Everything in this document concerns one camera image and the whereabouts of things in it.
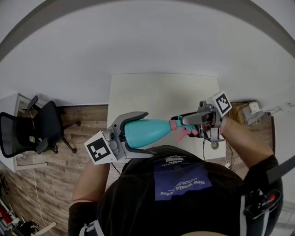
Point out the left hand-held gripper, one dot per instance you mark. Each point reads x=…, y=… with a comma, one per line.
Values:
x=99, y=149

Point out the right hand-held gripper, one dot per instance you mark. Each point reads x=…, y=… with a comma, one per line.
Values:
x=221, y=103

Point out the teal spray bottle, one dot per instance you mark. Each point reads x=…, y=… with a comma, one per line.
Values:
x=147, y=133

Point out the person's right forearm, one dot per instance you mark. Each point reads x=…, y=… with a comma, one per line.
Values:
x=249, y=149

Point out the person's left forearm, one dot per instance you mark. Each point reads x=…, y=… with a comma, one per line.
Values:
x=92, y=182

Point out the person's right hand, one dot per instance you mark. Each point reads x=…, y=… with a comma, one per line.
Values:
x=213, y=119

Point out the brown cardboard box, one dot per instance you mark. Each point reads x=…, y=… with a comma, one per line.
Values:
x=237, y=110

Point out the white square table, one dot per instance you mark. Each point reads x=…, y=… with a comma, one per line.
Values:
x=161, y=96

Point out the small white router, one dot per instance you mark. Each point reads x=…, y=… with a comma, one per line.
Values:
x=254, y=107

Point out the person's black t-shirt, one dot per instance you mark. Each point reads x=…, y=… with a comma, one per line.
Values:
x=129, y=202

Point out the black mesh office chair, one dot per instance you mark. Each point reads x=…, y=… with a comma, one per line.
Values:
x=48, y=124

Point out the small shiny object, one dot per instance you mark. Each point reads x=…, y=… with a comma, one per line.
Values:
x=35, y=139

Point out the grey network switch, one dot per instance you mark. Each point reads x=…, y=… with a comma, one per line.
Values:
x=249, y=117

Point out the white wall-mounted box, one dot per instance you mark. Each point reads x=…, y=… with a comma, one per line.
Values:
x=285, y=106

